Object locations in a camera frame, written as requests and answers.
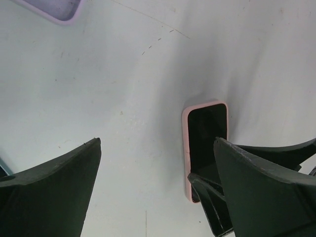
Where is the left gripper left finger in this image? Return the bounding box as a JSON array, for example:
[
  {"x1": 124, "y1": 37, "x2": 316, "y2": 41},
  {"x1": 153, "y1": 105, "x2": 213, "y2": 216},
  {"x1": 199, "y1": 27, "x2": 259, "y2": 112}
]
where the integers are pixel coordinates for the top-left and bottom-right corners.
[{"x1": 0, "y1": 138, "x2": 101, "y2": 237}]

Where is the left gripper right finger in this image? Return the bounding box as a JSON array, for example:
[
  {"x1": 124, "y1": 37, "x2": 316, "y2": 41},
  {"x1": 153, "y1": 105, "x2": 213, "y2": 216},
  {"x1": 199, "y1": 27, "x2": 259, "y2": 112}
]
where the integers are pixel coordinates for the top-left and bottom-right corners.
[{"x1": 214, "y1": 138, "x2": 316, "y2": 237}]

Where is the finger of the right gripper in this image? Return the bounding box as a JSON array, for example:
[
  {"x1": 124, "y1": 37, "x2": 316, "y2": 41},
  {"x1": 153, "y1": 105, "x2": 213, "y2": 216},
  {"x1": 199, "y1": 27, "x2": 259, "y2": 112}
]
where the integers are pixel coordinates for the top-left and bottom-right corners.
[
  {"x1": 238, "y1": 138, "x2": 316, "y2": 170},
  {"x1": 188, "y1": 173, "x2": 234, "y2": 237}
]

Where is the black smartphone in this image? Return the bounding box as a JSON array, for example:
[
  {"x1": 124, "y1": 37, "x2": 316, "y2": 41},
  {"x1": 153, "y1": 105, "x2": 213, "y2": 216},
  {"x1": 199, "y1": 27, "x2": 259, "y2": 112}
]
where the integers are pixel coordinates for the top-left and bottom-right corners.
[{"x1": 187, "y1": 103, "x2": 228, "y2": 183}]

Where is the pink phone case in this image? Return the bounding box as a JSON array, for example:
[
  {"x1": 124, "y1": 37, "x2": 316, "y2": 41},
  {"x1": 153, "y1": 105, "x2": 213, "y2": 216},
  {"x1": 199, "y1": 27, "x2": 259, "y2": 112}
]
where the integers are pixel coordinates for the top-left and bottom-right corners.
[{"x1": 181, "y1": 100, "x2": 228, "y2": 203}]

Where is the translucent purple phone case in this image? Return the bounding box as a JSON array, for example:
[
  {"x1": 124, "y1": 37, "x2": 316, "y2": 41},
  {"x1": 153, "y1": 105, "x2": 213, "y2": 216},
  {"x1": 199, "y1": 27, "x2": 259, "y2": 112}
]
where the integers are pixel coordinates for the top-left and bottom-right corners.
[{"x1": 13, "y1": 0, "x2": 84, "y2": 25}]

